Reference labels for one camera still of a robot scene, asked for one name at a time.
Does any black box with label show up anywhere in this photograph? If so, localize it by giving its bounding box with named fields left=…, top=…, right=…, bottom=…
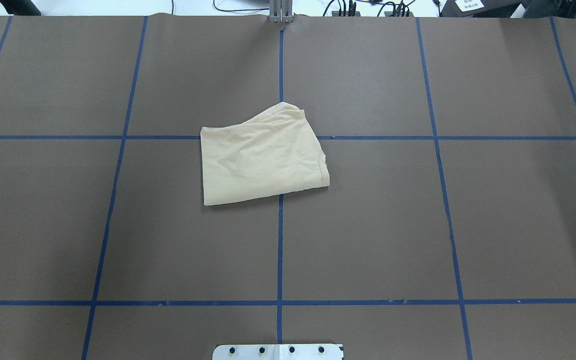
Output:
left=439, top=0, right=522, bottom=18

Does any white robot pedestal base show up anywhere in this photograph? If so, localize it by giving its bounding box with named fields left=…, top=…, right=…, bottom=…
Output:
left=212, top=343, right=345, bottom=360

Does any cream long-sleeve printed shirt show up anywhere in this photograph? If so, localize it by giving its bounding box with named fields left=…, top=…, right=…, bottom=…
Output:
left=199, top=102, right=330, bottom=207

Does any aluminium frame post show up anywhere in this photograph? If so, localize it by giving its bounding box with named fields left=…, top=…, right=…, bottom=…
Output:
left=269, top=0, right=294, bottom=24

